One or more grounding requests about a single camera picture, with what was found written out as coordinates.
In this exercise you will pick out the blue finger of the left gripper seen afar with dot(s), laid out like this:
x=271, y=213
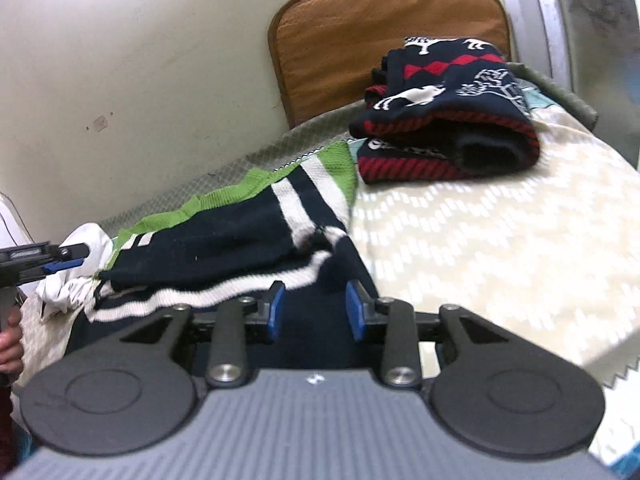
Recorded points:
x=56, y=266

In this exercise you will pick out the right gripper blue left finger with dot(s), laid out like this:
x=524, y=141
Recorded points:
x=238, y=323

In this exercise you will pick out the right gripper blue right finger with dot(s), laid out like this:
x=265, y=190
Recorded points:
x=389, y=326

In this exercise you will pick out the green navy white striped sweater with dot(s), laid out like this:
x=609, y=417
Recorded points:
x=287, y=226

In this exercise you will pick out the person's left hand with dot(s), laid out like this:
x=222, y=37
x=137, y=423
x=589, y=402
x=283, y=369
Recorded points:
x=11, y=346

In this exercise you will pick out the white garment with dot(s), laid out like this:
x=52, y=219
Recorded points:
x=68, y=290

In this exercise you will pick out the patterned bed sheet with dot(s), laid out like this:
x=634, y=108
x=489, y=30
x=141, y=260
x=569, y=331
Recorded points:
x=477, y=259

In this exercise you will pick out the navy red patterned folded sweater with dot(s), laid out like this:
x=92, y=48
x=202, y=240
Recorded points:
x=442, y=109

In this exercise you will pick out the brown seat cushion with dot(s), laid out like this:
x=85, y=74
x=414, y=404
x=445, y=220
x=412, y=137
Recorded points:
x=323, y=51

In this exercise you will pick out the frosted glass window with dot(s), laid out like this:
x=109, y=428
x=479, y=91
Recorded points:
x=590, y=47

